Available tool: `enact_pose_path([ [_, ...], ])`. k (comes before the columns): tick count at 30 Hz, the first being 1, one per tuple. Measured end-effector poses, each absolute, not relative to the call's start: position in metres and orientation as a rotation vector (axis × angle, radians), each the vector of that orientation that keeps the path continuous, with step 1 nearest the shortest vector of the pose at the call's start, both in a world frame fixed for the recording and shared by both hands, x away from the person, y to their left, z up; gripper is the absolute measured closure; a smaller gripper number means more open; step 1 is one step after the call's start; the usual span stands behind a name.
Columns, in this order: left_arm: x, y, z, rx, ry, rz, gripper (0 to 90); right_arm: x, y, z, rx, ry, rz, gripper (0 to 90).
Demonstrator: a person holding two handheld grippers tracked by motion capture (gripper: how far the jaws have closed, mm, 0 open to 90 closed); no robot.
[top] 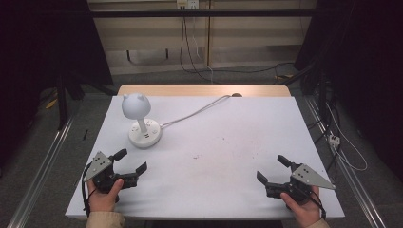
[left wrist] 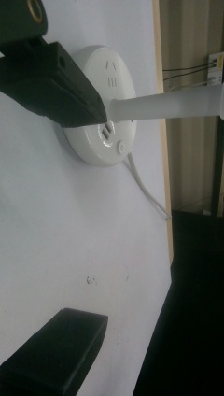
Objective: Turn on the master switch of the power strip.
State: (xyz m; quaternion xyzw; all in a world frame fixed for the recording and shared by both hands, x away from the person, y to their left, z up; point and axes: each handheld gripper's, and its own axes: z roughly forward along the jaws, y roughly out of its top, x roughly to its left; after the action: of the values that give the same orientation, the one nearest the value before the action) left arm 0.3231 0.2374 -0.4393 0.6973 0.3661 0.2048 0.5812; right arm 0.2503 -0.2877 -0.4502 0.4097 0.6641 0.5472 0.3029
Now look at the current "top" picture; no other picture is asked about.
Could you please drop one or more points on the person's right hand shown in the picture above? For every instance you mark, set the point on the person's right hand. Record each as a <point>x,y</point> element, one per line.
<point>305,212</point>

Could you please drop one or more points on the black curtain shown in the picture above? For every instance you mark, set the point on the black curtain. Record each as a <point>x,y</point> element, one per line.
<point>38,47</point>
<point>364,47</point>

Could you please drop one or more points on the white table cover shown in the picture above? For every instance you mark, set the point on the white table cover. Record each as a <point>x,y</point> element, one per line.
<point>221,158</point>

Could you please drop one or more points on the white round-headed night lamp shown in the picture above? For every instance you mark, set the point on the white round-headed night lamp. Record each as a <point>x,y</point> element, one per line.
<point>136,106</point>

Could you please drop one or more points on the white wall socket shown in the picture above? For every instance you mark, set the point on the white wall socket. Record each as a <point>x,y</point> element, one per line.
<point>187,3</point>

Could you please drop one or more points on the yellow floor tape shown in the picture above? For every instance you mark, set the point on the yellow floor tape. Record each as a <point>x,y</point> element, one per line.
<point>51,104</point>

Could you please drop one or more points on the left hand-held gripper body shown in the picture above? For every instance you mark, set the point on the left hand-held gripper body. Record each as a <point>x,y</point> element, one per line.
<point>103,175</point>

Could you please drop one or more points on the small black stick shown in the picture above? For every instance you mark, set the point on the small black stick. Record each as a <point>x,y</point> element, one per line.
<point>85,134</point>

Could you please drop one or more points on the wooden table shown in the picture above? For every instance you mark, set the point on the wooden table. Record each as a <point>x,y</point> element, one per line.
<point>190,90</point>

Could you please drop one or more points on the white floor power strip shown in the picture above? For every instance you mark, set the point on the white floor power strip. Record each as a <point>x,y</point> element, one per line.
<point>334,141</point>

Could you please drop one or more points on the black metal stand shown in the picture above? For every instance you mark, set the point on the black metal stand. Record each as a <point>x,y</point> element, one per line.
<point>62,101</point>

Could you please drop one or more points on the person's left hand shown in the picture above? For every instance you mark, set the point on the person's left hand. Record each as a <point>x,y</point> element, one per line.
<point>103,201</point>

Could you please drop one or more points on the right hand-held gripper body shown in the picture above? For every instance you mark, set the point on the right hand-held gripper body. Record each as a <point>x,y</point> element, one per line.
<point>305,177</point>

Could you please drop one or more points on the aluminium floor rail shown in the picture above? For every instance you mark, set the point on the aluminium floor rail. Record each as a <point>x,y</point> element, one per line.
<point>41,175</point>
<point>359,191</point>

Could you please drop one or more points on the white round power strip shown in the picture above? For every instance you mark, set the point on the white round power strip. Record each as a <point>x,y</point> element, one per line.
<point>152,136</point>

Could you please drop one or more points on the black crossbar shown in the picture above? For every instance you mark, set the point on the black crossbar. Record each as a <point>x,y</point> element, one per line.
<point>202,13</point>

